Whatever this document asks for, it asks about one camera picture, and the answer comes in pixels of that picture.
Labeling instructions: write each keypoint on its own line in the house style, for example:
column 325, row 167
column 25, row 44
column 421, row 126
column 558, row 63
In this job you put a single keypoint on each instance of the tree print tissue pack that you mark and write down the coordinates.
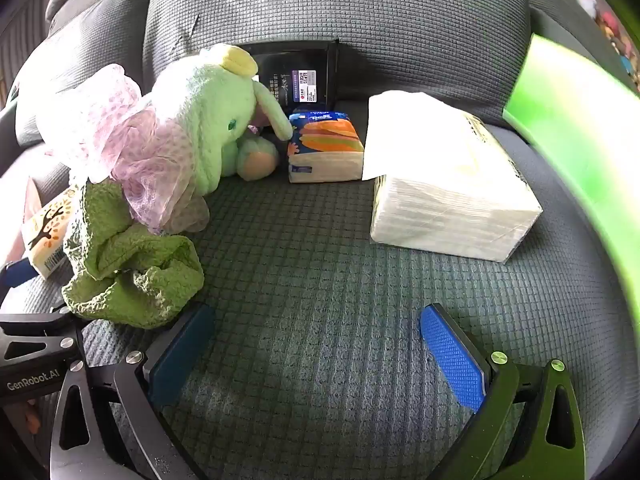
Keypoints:
column 47, row 225

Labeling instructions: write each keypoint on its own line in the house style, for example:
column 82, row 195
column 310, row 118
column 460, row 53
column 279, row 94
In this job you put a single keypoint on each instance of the blue orange tissue pack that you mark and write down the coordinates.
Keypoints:
column 325, row 140

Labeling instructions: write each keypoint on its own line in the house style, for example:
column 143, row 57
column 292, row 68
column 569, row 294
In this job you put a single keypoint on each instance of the pile of colourful small toys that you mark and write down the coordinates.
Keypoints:
column 612, row 25

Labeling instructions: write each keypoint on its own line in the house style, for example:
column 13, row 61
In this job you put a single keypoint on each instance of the green waffle cloth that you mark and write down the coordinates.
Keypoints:
column 115, row 260

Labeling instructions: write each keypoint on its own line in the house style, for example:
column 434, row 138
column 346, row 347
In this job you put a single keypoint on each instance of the pink mesh cloth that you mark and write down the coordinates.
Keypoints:
column 110, row 125

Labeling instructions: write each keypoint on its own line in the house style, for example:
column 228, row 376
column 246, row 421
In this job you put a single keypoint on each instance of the creased grey sofa back cushion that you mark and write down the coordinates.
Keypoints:
column 350, row 10

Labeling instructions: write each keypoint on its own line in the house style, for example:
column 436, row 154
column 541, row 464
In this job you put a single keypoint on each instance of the grey ribbed panel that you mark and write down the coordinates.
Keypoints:
column 20, row 45

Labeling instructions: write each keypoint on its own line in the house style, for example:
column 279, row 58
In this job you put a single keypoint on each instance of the green elephant plush toy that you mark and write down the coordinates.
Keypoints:
column 200, row 110

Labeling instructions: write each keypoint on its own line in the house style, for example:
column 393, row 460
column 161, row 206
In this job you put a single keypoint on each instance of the white tissue pack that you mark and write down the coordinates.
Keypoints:
column 450, row 210

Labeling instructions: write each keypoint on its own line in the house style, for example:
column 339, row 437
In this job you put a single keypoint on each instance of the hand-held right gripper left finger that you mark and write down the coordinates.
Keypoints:
column 180, row 355

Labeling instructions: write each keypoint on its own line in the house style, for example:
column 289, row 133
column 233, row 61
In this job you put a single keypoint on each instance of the black box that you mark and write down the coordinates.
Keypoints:
column 290, row 65

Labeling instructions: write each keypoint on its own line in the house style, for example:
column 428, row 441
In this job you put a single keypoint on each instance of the grey sofa seat cushion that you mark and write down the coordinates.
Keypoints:
column 310, row 270

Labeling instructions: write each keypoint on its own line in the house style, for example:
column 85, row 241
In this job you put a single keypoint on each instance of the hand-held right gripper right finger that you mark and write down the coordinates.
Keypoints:
column 452, row 355

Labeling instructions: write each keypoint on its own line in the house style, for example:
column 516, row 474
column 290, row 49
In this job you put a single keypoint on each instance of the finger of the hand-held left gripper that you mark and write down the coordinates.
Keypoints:
column 17, row 272

